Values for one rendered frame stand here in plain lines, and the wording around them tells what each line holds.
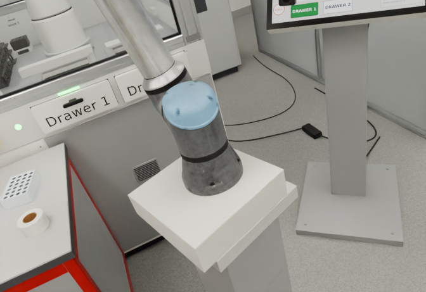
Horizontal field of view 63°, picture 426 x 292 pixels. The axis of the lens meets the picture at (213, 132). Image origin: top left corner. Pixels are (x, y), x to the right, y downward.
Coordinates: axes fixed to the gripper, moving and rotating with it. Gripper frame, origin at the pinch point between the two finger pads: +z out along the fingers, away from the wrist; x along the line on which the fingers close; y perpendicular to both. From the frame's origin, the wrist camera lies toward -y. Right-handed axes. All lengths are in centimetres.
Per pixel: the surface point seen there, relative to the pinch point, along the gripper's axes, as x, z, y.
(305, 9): -0.2, 14.9, 0.9
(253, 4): 78, 208, 95
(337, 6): -10.8, 14.9, 0.3
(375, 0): -22.3, 15.0, 0.8
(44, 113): 87, -14, -37
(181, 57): 47, 13, -13
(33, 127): 93, -13, -42
